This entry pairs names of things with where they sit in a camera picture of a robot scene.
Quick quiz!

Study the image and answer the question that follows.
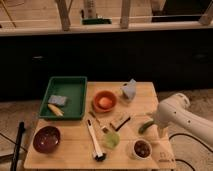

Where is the green pepper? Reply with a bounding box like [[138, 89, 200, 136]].
[[138, 121, 154, 134]]

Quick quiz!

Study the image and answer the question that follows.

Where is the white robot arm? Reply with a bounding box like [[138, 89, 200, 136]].
[[153, 93, 213, 147]]

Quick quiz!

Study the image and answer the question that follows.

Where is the orange bowl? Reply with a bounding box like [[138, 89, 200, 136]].
[[92, 91, 117, 113]]

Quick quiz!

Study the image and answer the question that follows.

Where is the purple bowl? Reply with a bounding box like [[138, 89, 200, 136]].
[[33, 126, 61, 154]]

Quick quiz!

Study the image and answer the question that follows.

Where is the white cup with dark contents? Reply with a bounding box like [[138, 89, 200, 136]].
[[129, 139, 152, 160]]

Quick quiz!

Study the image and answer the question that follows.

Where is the wooden block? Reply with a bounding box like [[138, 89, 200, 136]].
[[110, 114, 131, 131]]

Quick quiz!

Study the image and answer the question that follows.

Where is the orange fruit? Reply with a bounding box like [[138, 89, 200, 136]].
[[98, 97, 112, 109]]

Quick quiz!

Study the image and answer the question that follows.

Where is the green plastic tray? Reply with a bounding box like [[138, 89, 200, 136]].
[[39, 76, 87, 120]]

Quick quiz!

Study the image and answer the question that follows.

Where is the blue sponge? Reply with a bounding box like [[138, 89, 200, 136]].
[[48, 95, 67, 106]]

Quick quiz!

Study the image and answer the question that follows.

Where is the yellow corn cob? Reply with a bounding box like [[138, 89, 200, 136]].
[[48, 104, 64, 116]]

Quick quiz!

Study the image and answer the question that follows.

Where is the green object on shelf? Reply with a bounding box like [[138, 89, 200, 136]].
[[82, 18, 112, 25]]

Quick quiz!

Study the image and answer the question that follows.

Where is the black pole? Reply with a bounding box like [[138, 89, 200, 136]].
[[10, 122, 25, 171]]

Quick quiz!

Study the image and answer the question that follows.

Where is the black cable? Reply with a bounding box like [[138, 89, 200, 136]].
[[168, 132, 213, 171]]

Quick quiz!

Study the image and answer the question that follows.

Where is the white handled brush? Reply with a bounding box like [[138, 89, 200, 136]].
[[87, 120, 106, 161]]

